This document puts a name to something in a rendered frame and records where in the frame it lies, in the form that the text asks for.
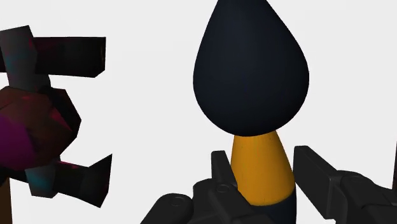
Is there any black and yellow teardrop vase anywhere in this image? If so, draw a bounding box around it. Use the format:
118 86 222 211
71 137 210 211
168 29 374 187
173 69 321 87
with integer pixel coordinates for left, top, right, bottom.
192 0 310 224

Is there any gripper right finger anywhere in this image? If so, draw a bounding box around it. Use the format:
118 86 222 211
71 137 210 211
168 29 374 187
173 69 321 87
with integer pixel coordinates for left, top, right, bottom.
292 144 397 224

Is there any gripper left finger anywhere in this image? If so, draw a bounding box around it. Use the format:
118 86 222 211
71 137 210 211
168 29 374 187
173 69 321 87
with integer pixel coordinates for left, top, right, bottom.
140 150 258 224

